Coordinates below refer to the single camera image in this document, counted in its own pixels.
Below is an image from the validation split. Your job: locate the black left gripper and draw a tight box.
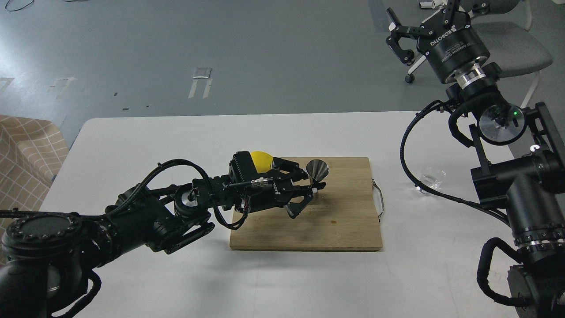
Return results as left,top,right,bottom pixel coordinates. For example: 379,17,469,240
238,157,327,219

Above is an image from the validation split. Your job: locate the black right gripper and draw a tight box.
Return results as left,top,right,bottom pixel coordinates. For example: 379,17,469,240
386,0,491,84

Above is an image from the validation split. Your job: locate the steel double jigger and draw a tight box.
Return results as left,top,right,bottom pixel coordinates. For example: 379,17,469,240
305,159,329,189

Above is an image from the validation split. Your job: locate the small clear glass cup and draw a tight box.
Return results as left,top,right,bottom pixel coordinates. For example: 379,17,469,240
419,167,447,190

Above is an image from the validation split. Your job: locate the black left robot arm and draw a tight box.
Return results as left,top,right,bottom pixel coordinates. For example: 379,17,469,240
1,151,329,318

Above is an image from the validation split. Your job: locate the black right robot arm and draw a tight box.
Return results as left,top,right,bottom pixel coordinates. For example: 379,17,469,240
386,0,565,318

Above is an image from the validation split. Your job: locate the yellow lemon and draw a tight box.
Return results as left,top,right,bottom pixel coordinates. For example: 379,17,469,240
250,151,274,173

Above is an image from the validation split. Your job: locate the bamboo cutting board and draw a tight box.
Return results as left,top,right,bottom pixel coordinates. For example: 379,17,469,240
229,157,383,252

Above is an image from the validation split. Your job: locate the grey office chair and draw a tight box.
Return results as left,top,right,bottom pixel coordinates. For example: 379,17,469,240
404,0,553,108

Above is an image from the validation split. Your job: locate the beige checkered cloth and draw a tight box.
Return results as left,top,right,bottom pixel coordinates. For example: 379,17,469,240
0,115,69,265

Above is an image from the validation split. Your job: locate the black cable on floor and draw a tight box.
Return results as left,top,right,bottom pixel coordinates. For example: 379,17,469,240
4,0,35,12

